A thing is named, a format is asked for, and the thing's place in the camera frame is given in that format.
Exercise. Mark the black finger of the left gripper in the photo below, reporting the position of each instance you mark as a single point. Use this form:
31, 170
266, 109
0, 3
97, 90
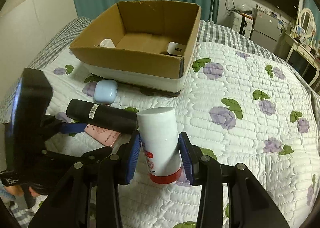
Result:
82, 152

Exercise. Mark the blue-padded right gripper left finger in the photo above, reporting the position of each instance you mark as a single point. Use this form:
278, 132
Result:
105, 175

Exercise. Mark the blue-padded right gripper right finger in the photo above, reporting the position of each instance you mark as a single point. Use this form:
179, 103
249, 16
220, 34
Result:
249, 203

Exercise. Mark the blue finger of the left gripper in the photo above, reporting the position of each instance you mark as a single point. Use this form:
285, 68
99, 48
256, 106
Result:
72, 128

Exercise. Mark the black cylindrical tube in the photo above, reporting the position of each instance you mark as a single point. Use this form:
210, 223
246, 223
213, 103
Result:
107, 117

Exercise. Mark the white square box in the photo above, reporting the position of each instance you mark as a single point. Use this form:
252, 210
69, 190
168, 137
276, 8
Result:
29, 106

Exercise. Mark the light blue earbuds case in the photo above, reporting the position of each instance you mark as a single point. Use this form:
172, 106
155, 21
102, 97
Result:
105, 92

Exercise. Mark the white bottle red base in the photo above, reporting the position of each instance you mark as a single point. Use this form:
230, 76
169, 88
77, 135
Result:
159, 135

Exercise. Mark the white rectangular block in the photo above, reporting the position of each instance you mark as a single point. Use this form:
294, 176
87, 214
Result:
107, 43

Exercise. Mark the person's hand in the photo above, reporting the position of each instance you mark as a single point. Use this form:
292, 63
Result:
17, 191

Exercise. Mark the pink flat box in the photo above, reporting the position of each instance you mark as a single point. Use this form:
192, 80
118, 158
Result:
104, 136

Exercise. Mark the floral white quilt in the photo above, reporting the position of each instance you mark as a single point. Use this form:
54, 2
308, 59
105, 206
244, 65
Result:
241, 107

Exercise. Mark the open cardboard box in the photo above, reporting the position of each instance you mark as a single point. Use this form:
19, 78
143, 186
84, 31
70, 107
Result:
141, 32

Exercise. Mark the white dressing table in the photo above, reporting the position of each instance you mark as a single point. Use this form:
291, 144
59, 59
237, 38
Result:
297, 47

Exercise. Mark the silver small fridge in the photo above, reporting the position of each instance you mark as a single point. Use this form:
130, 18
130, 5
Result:
266, 31

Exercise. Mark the white suitcase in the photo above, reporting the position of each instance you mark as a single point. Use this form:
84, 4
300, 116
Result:
242, 24

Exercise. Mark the oval vanity mirror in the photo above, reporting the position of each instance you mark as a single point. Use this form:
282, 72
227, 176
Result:
306, 21

